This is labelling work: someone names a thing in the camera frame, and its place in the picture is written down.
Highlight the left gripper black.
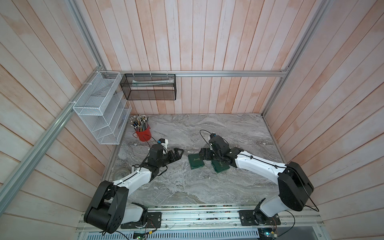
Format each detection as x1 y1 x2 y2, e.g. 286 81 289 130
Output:
157 147 185 168

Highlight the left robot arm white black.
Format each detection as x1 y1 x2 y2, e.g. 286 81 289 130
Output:
84 144 184 234

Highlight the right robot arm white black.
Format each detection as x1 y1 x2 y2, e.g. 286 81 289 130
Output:
199 134 314 226

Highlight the left green jewelry box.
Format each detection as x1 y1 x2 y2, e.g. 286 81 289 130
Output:
188 154 205 170

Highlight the red pencil cup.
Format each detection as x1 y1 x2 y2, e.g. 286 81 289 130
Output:
133 127 152 142

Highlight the pencils bundle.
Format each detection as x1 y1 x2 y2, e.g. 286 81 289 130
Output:
130 115 149 132

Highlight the black mesh basket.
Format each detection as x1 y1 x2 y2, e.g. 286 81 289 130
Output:
120 73 177 101

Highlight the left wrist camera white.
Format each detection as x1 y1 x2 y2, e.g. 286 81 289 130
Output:
158 138 169 151

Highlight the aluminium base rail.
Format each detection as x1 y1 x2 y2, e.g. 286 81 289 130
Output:
74 204 325 233

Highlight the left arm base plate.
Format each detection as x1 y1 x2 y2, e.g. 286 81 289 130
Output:
121 212 162 230

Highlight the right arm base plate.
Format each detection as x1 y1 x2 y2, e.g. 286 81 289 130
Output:
238 210 281 226

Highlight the white wire mesh shelf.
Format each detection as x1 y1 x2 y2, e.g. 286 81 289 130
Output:
73 71 132 145

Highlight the aluminium frame rail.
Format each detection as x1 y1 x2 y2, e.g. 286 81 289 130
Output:
119 70 288 78

